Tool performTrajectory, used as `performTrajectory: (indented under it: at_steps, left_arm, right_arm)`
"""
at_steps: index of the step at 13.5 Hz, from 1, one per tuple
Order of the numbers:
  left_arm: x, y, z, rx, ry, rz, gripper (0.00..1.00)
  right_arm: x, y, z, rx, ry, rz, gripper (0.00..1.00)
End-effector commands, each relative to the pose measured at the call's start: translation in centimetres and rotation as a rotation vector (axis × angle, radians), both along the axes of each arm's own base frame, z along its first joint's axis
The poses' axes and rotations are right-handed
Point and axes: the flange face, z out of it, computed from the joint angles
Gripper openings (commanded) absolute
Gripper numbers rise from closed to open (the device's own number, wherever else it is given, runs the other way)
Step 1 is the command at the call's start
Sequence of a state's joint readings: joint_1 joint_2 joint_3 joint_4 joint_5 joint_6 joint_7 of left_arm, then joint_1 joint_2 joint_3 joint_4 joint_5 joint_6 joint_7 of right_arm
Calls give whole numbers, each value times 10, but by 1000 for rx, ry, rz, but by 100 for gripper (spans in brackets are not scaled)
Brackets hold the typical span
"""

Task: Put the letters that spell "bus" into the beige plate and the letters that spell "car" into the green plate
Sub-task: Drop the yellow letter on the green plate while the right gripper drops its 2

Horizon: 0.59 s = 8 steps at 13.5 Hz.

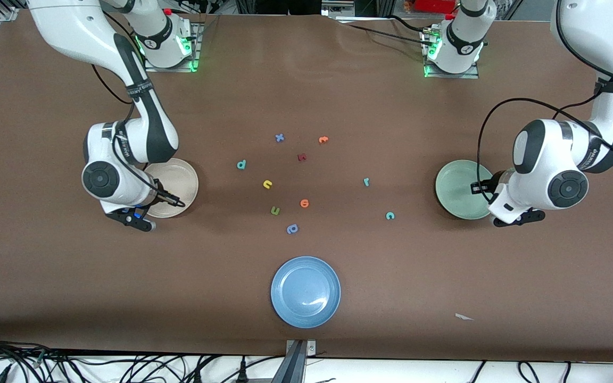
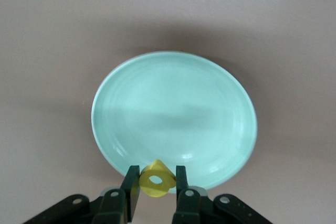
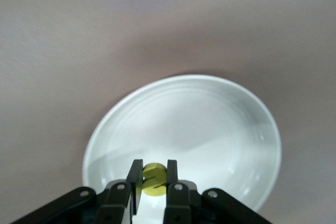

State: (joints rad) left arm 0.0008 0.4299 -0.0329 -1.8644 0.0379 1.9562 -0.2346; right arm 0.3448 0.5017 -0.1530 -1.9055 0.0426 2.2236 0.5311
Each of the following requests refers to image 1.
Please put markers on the grey metal bracket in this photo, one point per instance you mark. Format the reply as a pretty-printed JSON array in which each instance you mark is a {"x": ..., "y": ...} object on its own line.
[{"x": 338, "y": 6}]

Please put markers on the white paper scrap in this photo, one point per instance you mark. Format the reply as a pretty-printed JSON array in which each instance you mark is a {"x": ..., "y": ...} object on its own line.
[{"x": 463, "y": 317}]

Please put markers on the grey metal camera post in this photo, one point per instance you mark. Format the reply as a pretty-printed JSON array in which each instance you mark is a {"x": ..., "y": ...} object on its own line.
[{"x": 296, "y": 364}]

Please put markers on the beige brown plate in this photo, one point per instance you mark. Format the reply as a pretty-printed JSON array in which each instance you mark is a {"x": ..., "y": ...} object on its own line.
[{"x": 179, "y": 181}]

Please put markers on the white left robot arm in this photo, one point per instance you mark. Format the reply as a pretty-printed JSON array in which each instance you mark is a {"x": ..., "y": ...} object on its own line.
[{"x": 551, "y": 159}]

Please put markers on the red box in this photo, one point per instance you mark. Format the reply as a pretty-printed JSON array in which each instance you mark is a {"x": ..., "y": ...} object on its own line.
[{"x": 434, "y": 5}]

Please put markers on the blue plate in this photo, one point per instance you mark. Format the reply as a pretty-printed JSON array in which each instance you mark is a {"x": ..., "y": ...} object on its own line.
[{"x": 305, "y": 292}]

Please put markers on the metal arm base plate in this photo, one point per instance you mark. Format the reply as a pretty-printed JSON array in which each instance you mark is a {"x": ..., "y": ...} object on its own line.
[
  {"x": 450, "y": 75},
  {"x": 196, "y": 58}
]

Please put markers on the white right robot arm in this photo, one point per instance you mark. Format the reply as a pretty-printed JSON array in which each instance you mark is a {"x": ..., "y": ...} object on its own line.
[{"x": 72, "y": 26}]

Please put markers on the blue letter a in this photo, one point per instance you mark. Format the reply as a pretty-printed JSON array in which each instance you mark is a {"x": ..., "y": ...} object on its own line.
[{"x": 292, "y": 229}]

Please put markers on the green plate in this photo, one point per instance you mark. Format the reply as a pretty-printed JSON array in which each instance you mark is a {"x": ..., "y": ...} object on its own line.
[{"x": 458, "y": 191}]

